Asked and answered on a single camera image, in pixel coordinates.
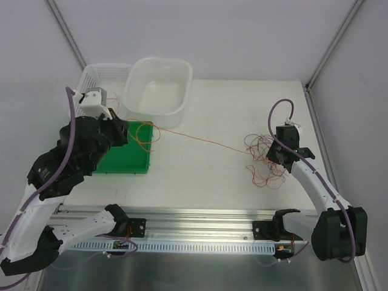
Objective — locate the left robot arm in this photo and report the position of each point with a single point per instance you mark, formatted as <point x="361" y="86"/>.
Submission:
<point x="29" y="243"/>

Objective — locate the aluminium extrusion rail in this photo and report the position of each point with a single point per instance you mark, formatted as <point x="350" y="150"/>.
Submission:
<point x="206" y="225"/>

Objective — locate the left aluminium frame post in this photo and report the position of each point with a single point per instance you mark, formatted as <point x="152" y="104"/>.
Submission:
<point x="65" y="30"/>

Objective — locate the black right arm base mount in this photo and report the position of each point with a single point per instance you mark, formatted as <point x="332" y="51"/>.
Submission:
<point x="269" y="230"/>

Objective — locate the right aluminium frame post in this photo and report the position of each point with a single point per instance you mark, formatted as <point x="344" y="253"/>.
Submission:
<point x="334" y="43"/>

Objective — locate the green plastic tray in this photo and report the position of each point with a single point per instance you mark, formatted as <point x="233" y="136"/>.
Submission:
<point x="133" y="157"/>

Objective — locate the white slotted cable duct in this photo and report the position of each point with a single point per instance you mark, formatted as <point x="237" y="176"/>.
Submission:
<point x="255" y="248"/>

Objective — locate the white plastic tub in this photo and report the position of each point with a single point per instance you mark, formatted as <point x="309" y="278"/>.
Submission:
<point x="157" y="90"/>

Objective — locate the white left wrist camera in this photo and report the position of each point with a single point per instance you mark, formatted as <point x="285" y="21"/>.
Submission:
<point x="93" y="103"/>

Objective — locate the aluminium frame post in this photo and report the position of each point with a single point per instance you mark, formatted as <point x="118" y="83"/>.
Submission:
<point x="334" y="43"/>
<point x="65" y="30"/>

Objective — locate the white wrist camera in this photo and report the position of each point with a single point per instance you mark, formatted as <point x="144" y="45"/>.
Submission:
<point x="297" y="126"/>
<point x="93" y="103"/>

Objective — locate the white perforated basket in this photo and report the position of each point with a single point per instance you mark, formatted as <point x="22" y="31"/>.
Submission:
<point x="112" y="77"/>

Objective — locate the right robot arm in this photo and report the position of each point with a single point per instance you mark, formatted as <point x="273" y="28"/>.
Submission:
<point x="341" y="229"/>

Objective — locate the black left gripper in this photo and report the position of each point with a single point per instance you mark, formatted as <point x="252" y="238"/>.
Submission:
<point x="120" y="131"/>

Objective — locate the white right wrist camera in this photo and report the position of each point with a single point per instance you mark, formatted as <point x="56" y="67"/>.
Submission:
<point x="297" y="126"/>

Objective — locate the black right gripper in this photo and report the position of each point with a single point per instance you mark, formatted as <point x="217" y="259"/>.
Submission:
<point x="273" y="154"/>

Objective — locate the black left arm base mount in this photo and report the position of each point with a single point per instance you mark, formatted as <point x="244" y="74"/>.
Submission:
<point x="132" y="228"/>

